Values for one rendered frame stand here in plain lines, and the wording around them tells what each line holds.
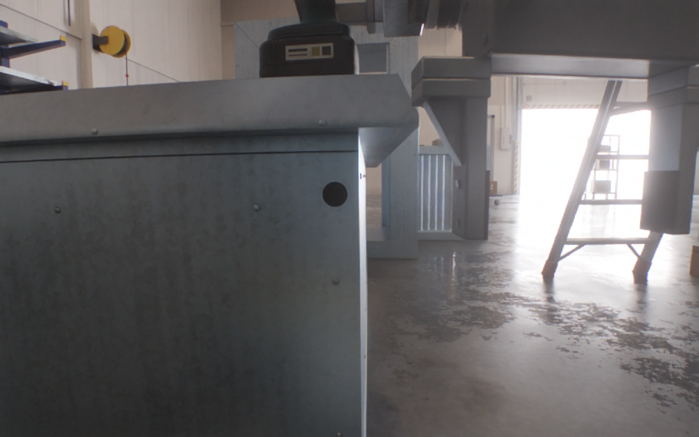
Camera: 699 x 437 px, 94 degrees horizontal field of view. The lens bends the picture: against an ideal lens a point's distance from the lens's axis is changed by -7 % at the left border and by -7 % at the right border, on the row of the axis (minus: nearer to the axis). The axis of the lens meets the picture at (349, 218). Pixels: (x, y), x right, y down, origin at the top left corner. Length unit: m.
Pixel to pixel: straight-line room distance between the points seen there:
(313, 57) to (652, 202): 0.34
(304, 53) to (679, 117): 0.34
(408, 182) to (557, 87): 9.22
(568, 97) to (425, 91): 11.14
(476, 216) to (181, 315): 0.40
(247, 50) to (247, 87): 2.19
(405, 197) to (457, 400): 1.55
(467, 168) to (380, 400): 0.80
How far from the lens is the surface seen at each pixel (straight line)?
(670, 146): 0.29
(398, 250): 2.35
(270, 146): 0.44
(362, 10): 0.52
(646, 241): 2.29
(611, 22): 0.25
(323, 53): 0.43
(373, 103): 0.39
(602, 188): 9.65
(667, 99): 0.30
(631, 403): 1.13
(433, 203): 3.11
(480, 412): 0.96
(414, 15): 0.42
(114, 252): 0.54
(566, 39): 0.23
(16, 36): 5.44
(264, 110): 0.40
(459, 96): 0.21
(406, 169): 2.30
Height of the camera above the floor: 0.54
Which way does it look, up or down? 7 degrees down
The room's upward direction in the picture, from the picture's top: 1 degrees counter-clockwise
